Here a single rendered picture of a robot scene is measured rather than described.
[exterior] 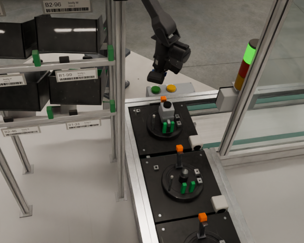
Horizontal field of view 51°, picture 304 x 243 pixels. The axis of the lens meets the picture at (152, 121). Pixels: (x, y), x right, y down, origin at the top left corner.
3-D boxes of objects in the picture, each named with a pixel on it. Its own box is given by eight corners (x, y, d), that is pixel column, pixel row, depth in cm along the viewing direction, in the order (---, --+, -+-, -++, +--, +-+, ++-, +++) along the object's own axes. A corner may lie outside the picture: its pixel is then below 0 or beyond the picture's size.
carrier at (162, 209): (140, 162, 113) (141, 140, 104) (203, 153, 118) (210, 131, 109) (154, 225, 98) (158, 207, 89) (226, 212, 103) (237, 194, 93)
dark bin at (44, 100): (22, 79, 103) (19, 57, 100) (62, 80, 104) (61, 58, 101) (-14, 110, 78) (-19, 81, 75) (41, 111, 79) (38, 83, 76)
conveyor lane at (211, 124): (128, 125, 136) (128, 109, 129) (300, 105, 152) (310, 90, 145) (140, 182, 118) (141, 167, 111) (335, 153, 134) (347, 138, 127)
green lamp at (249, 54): (240, 55, 91) (245, 40, 87) (256, 54, 92) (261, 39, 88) (247, 66, 88) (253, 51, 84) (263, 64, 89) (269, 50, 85)
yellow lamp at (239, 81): (231, 81, 98) (235, 69, 95) (246, 80, 99) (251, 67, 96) (237, 92, 95) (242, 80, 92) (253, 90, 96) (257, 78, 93)
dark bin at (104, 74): (69, 75, 106) (67, 53, 103) (108, 76, 107) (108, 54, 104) (49, 104, 81) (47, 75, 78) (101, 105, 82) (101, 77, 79)
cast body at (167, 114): (158, 111, 120) (159, 98, 115) (169, 110, 121) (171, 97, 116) (163, 128, 115) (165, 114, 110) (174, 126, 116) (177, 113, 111)
